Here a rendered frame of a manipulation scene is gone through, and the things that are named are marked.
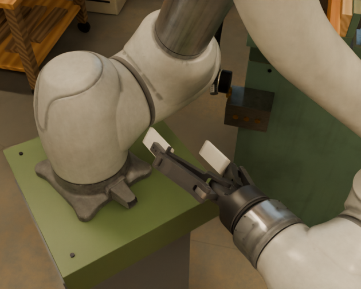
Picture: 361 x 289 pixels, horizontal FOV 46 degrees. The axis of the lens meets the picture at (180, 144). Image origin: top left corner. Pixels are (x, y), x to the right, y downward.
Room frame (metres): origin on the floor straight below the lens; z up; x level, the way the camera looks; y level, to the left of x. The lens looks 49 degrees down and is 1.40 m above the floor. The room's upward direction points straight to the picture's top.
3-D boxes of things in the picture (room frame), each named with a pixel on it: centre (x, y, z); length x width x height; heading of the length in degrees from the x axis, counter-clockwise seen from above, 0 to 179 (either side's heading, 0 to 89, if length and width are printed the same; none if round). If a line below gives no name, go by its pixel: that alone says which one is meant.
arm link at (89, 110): (0.56, 0.17, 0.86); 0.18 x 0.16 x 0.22; 132
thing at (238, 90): (0.85, -0.19, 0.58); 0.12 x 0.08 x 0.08; 74
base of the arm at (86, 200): (0.53, 0.17, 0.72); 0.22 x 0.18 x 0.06; 44
